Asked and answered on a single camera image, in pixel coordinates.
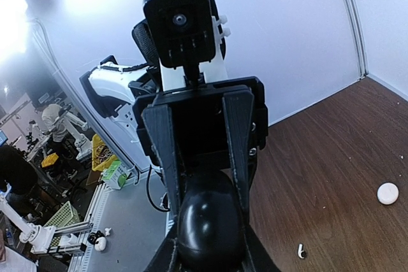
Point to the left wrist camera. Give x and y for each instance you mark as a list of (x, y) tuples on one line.
[(181, 30)]

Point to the black earbud charging case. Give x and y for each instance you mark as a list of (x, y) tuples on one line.
[(211, 222)]

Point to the left aluminium frame post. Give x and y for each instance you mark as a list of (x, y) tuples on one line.
[(357, 35)]

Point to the white round charging case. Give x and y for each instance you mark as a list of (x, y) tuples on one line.
[(387, 193)]

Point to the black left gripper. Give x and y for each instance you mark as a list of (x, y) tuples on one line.
[(211, 127)]

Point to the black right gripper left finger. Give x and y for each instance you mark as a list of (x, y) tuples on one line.
[(166, 258)]

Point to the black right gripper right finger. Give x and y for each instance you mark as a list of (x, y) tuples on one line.
[(256, 257)]

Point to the white earbud upper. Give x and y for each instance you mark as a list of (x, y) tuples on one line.
[(302, 254)]

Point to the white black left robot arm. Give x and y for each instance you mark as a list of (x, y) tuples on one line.
[(112, 89)]

